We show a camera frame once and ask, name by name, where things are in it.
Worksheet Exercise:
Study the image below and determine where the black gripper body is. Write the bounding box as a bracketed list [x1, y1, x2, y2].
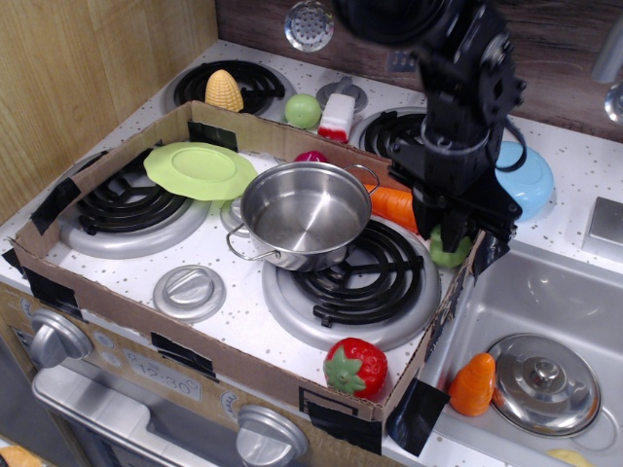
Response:
[389, 128, 522, 238]

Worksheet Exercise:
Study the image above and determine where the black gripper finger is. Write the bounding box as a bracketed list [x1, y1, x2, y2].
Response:
[412, 188, 446, 239]
[441, 206, 479, 253]

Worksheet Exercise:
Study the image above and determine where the light green toy broccoli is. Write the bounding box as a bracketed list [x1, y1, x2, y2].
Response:
[429, 225, 472, 268]

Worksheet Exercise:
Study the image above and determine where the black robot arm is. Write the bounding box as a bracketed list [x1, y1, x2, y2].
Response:
[334, 1, 526, 252]

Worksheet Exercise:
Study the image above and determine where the stainless steel pot lid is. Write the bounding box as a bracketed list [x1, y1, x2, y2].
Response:
[488, 333, 602, 438]

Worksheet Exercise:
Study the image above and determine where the light blue plastic bowl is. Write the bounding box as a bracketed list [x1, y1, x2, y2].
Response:
[495, 141, 554, 222]

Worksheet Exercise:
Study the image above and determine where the front right black burner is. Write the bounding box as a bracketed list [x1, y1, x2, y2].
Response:
[262, 217, 441, 351]

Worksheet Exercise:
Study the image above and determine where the stainless steel sink basin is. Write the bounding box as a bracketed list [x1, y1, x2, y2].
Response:
[423, 243, 622, 466]

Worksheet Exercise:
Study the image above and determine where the white red toy cake slice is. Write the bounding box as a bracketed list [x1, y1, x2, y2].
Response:
[317, 93, 355, 143]

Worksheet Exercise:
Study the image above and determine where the magenta toy vegetable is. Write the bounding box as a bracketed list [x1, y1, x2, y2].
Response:
[295, 151, 328, 163]

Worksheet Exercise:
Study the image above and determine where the hanging metal slotted spatula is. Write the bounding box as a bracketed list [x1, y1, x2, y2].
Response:
[385, 50, 418, 73]

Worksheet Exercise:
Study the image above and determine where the silver faucet base block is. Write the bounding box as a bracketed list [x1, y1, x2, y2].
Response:
[581, 197, 622, 263]

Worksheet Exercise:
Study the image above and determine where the silver stovetop knob back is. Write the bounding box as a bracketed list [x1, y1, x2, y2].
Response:
[315, 77, 368, 113]

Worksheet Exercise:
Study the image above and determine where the silver stovetop knob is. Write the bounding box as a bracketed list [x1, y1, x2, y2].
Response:
[220, 198, 249, 238]
[315, 77, 368, 113]
[153, 265, 227, 324]

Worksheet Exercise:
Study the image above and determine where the green toy apple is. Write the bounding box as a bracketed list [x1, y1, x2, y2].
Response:
[284, 93, 321, 129]

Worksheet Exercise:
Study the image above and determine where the orange toy carrot piece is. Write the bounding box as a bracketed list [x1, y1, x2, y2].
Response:
[449, 353, 496, 416]

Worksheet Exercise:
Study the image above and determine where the red toy strawberry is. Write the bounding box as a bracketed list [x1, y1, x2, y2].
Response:
[323, 338, 388, 400]

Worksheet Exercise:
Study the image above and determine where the silver faucet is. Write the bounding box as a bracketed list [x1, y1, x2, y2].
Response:
[591, 16, 622, 126]

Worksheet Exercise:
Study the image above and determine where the silver stovetop knob middle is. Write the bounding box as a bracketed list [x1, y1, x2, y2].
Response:
[220, 198, 249, 238]

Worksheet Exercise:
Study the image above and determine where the back left black burner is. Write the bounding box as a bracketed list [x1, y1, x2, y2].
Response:
[163, 60, 296, 123]

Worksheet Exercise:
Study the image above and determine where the brown cardboard fence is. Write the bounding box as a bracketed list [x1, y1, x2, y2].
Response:
[12, 102, 499, 453]

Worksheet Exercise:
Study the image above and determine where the hanging metal strainer ladle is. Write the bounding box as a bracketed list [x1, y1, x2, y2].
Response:
[283, 1, 334, 53]

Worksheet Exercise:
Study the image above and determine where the light green plastic plate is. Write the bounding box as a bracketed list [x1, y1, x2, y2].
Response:
[143, 142, 257, 201]

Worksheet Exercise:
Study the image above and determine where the yellow toy corn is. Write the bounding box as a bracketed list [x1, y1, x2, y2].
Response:
[204, 69, 244, 112]

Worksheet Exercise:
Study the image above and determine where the silver stovetop knob front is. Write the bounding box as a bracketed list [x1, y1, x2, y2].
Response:
[153, 265, 227, 324]

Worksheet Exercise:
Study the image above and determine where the yellow toy in sink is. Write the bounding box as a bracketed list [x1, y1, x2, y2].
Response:
[546, 449, 595, 467]

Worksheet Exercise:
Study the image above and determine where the silver oven knob right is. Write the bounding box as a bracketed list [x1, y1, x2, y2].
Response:
[236, 405, 309, 467]

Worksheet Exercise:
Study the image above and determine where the silver oven knob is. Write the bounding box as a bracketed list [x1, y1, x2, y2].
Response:
[30, 308, 93, 368]
[236, 405, 309, 467]

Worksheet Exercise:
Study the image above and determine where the front left black burner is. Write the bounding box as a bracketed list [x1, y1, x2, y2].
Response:
[60, 149, 211, 260]

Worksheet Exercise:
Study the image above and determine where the digital clock display panel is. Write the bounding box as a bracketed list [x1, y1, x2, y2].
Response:
[123, 349, 202, 401]

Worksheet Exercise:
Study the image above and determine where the silver oven knob left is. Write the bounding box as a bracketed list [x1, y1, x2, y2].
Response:
[30, 308, 93, 368]

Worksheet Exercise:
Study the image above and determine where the orange object bottom left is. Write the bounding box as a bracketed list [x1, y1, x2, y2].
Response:
[0, 446, 43, 467]

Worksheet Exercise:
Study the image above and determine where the silver oven door handle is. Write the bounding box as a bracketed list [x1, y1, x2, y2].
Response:
[32, 366, 213, 466]

